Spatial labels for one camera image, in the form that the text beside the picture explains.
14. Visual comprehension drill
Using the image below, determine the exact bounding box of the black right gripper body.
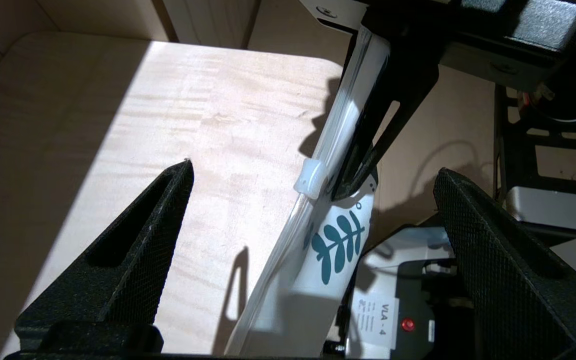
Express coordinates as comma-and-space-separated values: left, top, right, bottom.
318, 0, 576, 96

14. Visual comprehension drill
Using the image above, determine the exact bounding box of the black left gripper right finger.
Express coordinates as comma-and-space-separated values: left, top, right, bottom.
433, 167, 576, 360

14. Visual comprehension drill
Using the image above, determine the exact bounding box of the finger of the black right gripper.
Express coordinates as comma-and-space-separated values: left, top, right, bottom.
330, 42, 440, 201

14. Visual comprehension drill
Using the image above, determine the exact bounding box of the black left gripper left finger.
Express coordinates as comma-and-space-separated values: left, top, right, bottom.
14, 159, 195, 352

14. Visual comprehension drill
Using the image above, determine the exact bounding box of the white floral zipper pouch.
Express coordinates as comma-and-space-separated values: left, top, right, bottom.
223, 25, 394, 357

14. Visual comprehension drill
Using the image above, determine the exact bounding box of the grey robot base red button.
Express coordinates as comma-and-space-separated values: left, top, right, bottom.
340, 186, 576, 360

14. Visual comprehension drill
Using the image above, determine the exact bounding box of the light wooden desk with hutch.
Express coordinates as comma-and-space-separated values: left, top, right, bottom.
0, 0, 369, 360

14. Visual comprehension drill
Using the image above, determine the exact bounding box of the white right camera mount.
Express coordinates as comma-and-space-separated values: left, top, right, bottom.
298, 0, 369, 31

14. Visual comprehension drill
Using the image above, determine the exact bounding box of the black perforated metal frame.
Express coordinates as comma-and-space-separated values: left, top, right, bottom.
493, 82, 576, 201

